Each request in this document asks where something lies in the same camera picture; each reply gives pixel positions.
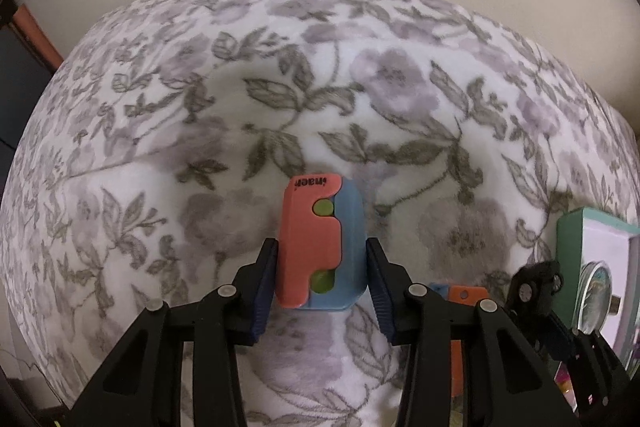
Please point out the coral and blue fidget toy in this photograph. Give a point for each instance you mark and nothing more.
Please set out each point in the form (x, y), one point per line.
(310, 247)

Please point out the teal shallow box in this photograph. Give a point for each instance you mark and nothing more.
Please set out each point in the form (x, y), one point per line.
(567, 247)

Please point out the dark cabinet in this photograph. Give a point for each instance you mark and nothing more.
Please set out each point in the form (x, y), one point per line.
(20, 107)

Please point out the floral blanket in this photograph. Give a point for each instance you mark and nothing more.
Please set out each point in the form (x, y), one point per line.
(200, 107)

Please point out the salmon pink board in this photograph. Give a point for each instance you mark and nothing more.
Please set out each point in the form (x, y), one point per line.
(37, 34)

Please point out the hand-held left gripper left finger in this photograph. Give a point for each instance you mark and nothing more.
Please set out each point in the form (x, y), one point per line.
(265, 297)

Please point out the round metal tin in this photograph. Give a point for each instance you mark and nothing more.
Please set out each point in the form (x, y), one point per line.
(597, 292)

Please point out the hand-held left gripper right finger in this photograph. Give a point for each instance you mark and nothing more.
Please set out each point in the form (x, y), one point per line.
(382, 302)

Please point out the orange toy knife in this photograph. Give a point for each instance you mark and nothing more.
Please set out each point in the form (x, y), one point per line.
(470, 294)

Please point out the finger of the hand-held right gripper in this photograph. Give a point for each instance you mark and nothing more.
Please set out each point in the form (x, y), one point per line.
(562, 337)
(595, 367)

